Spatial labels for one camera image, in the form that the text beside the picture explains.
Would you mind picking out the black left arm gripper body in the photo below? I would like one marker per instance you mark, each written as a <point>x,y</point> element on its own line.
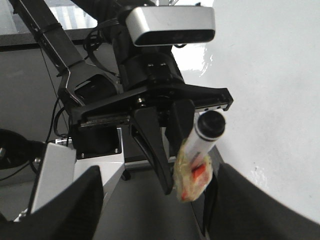
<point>92,99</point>

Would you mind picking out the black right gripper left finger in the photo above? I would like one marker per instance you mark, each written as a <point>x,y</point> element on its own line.
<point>72,215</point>

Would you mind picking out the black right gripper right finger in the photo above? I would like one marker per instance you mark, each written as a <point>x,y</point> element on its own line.
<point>242,211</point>

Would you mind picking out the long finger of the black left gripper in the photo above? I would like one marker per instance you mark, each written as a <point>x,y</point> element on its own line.
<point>146,131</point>

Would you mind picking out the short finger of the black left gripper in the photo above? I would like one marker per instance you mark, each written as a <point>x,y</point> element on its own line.
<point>180,123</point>

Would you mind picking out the black and white whiteboard marker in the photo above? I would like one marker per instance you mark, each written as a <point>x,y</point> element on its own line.
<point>193,171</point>

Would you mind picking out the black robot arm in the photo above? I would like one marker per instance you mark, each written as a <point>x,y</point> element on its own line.
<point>134,80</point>

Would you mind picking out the black robot base joint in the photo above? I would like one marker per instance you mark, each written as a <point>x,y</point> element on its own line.
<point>16,150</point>

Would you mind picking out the silver aluminium stand frame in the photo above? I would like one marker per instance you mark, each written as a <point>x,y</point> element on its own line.
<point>60,167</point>

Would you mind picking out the silver depth camera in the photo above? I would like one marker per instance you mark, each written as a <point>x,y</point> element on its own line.
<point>171,25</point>

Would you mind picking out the white whiteboard with metal frame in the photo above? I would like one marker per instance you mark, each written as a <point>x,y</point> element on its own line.
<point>267,54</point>

